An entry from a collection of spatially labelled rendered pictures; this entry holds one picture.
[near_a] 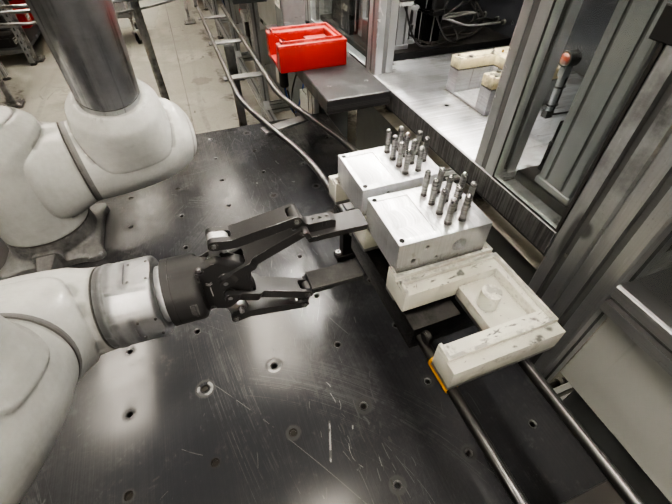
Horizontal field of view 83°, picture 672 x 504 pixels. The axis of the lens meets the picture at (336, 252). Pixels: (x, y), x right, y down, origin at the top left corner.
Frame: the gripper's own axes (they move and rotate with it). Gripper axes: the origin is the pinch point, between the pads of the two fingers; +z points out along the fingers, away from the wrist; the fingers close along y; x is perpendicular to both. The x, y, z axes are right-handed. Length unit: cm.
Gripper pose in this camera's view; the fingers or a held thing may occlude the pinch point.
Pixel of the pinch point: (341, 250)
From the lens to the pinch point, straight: 46.0
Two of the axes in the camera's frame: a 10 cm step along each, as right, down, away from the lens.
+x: -3.3, -6.7, 6.6
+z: 9.4, -2.3, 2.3
